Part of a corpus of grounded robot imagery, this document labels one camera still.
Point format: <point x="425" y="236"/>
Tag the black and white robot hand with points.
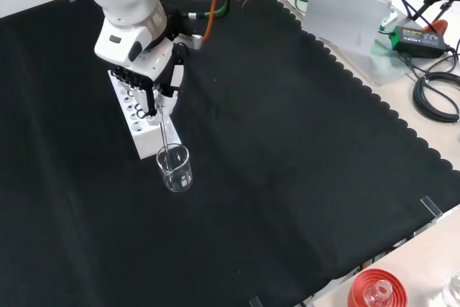
<point x="154" y="64"/>

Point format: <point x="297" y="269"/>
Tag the clear glass beaker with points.
<point x="176" y="174"/>

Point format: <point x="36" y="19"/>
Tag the white test tube rack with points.
<point x="143" y="141"/>

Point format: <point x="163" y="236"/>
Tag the small clear glass flask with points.
<point x="377" y="294"/>

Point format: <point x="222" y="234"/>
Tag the grey base plate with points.
<point x="386" y="66"/>

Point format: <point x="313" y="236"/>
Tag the pale board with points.
<point x="341" y="16"/>

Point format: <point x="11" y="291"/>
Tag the black bench cloth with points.
<point x="269" y="141"/>

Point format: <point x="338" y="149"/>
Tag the black power adapter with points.
<point x="418" y="39"/>

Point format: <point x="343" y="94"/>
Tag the clear glass vessel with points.
<point x="453" y="290"/>

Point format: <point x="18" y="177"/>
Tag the red ribbed funnel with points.
<point x="359" y="285"/>

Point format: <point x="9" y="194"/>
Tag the clear glass rod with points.
<point x="164" y="134"/>

